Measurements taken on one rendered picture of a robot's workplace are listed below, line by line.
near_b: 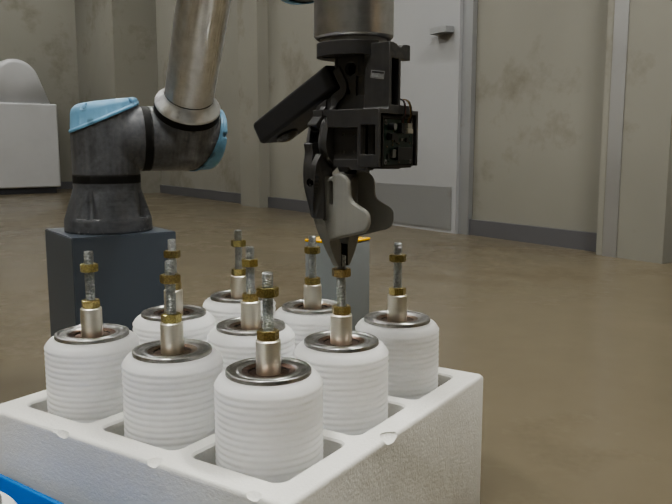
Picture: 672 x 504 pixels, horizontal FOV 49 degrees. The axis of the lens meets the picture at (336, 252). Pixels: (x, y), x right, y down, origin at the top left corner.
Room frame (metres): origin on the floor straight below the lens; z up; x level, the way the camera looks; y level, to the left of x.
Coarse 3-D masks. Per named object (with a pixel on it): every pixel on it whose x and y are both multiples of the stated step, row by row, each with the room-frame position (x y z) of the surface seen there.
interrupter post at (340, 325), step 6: (330, 318) 0.72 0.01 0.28; (336, 318) 0.72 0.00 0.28; (342, 318) 0.71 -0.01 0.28; (348, 318) 0.72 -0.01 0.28; (330, 324) 0.72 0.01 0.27; (336, 324) 0.72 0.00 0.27; (342, 324) 0.71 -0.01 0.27; (348, 324) 0.72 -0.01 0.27; (330, 330) 0.72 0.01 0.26; (336, 330) 0.72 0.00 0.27; (342, 330) 0.71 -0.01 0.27; (348, 330) 0.72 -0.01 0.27; (330, 336) 0.72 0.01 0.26; (336, 336) 0.72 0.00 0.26; (342, 336) 0.71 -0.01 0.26; (348, 336) 0.72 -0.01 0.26; (330, 342) 0.72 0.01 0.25; (336, 342) 0.72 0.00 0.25; (342, 342) 0.71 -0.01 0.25; (348, 342) 0.72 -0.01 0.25
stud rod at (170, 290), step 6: (168, 264) 0.69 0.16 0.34; (174, 264) 0.69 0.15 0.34; (168, 270) 0.69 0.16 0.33; (174, 270) 0.69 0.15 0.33; (168, 288) 0.69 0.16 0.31; (174, 288) 0.69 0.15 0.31; (168, 294) 0.69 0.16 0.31; (174, 294) 0.69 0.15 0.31; (168, 300) 0.69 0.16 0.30; (174, 300) 0.69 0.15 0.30; (168, 306) 0.69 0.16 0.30; (174, 306) 0.69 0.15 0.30; (168, 312) 0.69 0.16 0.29; (174, 312) 0.69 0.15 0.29
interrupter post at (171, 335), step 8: (160, 328) 0.69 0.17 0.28; (168, 328) 0.68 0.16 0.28; (176, 328) 0.68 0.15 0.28; (160, 336) 0.69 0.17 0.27; (168, 336) 0.68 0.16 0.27; (176, 336) 0.68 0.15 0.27; (168, 344) 0.68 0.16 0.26; (176, 344) 0.68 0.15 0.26; (168, 352) 0.68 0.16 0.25; (176, 352) 0.68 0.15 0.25
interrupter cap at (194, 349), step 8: (144, 344) 0.71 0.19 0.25; (152, 344) 0.71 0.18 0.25; (160, 344) 0.71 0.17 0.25; (184, 344) 0.71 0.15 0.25; (192, 344) 0.71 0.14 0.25; (200, 344) 0.71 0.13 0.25; (208, 344) 0.70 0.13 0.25; (136, 352) 0.68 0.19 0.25; (144, 352) 0.68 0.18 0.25; (152, 352) 0.68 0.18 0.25; (160, 352) 0.69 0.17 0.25; (184, 352) 0.69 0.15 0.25; (192, 352) 0.68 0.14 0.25; (200, 352) 0.68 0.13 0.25; (208, 352) 0.68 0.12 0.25; (144, 360) 0.66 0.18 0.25; (152, 360) 0.65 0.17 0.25; (160, 360) 0.65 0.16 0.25; (168, 360) 0.65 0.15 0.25; (176, 360) 0.66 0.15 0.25; (184, 360) 0.66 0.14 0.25; (192, 360) 0.66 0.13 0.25
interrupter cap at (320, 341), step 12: (312, 336) 0.74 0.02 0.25; (324, 336) 0.74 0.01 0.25; (360, 336) 0.74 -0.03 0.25; (372, 336) 0.74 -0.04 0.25; (312, 348) 0.70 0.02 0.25; (324, 348) 0.69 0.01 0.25; (336, 348) 0.69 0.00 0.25; (348, 348) 0.69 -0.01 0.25; (360, 348) 0.69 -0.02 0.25; (372, 348) 0.70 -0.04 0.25
